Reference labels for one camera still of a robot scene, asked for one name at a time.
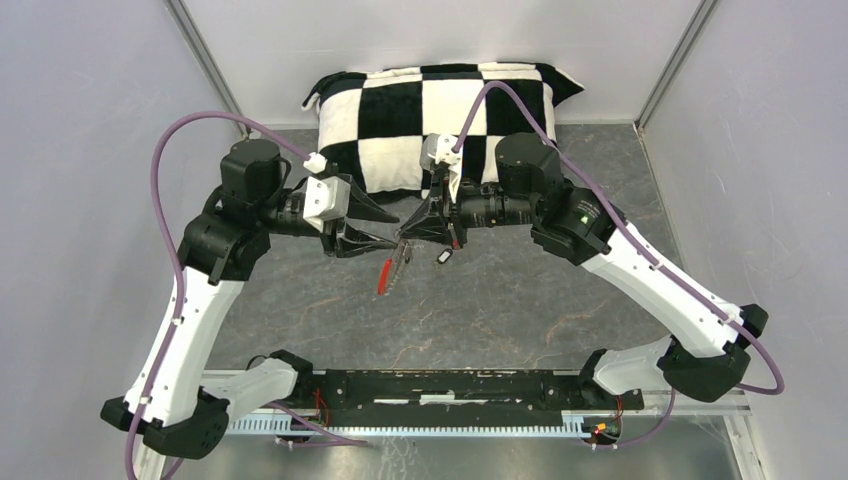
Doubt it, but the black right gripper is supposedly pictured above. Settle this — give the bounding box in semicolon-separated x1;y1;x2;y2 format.
400;170;538;250

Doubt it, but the key with black tag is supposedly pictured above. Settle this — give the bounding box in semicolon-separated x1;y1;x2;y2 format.
436;248;455;265

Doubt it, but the metal key organizer red handle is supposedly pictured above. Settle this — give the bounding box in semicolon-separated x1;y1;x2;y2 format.
377;239;413;296

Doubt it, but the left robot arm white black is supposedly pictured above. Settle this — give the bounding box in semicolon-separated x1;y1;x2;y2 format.
101;139;395;460

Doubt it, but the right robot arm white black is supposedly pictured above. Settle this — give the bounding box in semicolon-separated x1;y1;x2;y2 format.
399;133;768;408

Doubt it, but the black white checkered pillow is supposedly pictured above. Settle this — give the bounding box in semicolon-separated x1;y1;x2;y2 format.
302;62;585;194

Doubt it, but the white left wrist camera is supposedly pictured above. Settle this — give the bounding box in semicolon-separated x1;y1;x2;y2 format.
302;152;351;233

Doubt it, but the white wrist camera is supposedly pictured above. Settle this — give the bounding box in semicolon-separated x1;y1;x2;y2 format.
419;133;463;203
302;152;351;233

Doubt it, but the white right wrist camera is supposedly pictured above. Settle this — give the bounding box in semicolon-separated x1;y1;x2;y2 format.
419;133;463;203

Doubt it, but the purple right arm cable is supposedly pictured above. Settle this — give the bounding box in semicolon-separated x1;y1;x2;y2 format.
454;80;787;450

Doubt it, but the white slotted cable duct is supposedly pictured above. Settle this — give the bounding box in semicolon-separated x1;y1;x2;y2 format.
226;411;590;439

